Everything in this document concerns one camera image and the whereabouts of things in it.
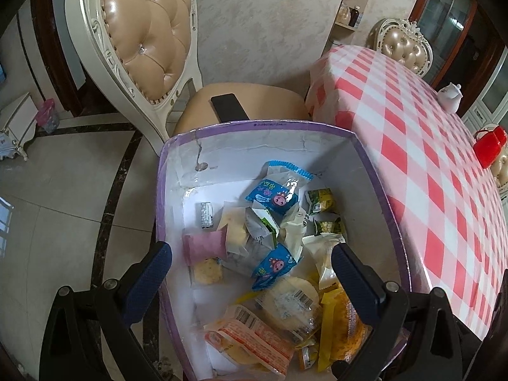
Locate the pink snack packet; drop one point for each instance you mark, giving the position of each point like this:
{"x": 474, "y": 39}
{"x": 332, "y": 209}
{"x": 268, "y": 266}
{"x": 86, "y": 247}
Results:
{"x": 204, "y": 246}

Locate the black smartphone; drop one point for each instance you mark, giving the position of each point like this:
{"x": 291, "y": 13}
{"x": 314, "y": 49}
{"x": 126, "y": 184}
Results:
{"x": 230, "y": 107}

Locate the blue cartoon snack packet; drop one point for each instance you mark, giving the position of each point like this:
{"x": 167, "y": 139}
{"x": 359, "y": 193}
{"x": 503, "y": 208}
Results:
{"x": 274, "y": 196}
{"x": 274, "y": 266}

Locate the round rice cake packet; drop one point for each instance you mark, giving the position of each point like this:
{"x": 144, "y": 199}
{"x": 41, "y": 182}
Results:
{"x": 285, "y": 301}

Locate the white green snack packet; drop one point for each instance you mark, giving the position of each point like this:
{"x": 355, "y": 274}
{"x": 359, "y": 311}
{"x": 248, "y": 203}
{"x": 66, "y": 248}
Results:
{"x": 260, "y": 226}

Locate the orange label snack packet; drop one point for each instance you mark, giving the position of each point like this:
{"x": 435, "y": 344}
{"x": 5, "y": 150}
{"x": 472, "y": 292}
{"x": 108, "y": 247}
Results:
{"x": 250, "y": 337}

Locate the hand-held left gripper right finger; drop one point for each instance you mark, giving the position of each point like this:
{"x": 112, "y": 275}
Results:
{"x": 353, "y": 285}

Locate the white teapot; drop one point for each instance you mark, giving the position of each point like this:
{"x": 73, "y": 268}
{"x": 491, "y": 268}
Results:
{"x": 450, "y": 97}

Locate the red checkered tablecloth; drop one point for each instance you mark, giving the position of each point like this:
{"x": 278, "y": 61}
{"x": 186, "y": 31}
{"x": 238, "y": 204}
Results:
{"x": 397, "y": 127}

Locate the small orange packet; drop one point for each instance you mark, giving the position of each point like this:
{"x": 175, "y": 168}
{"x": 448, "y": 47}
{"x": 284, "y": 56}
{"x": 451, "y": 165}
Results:
{"x": 306, "y": 359}

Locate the white pastry packet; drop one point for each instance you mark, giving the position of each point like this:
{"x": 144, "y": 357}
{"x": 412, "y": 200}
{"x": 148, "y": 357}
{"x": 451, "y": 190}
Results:
{"x": 323, "y": 258}

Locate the dark wooden door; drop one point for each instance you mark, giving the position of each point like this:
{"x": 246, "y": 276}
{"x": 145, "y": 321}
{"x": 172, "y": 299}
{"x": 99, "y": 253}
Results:
{"x": 452, "y": 20}

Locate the dark bottle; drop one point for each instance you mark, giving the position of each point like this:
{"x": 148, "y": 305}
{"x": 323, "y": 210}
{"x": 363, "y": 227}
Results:
{"x": 356, "y": 16}

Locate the beige tufted ornate chair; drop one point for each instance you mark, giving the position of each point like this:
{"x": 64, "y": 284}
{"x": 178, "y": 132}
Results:
{"x": 147, "y": 39}
{"x": 405, "y": 47}
{"x": 501, "y": 176}

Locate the white ornate side cabinet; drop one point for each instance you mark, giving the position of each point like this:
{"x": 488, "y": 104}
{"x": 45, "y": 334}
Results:
{"x": 18, "y": 127}

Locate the clear biscuit packet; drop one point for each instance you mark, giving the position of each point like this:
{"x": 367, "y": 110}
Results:
{"x": 234, "y": 226}

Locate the red thermos jug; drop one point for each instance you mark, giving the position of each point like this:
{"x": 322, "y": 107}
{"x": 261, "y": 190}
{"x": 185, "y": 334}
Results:
{"x": 490, "y": 149}

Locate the white glass-door cabinet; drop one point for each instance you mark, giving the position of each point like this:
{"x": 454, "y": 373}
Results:
{"x": 492, "y": 95}

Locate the clear bag of grain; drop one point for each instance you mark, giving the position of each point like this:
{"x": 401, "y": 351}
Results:
{"x": 344, "y": 15}

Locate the purple-rimmed cardboard box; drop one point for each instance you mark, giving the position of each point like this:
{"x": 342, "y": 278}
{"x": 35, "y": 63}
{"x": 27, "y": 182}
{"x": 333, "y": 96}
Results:
{"x": 278, "y": 147}

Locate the small white candy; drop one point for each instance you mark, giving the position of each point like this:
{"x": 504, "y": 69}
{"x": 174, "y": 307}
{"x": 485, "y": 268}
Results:
{"x": 206, "y": 214}

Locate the wooden wall shelf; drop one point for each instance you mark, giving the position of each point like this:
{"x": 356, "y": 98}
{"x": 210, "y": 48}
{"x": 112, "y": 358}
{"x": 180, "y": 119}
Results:
{"x": 345, "y": 31}

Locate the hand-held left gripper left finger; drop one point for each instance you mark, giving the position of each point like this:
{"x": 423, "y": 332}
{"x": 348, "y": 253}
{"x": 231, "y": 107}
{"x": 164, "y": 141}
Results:
{"x": 151, "y": 281}

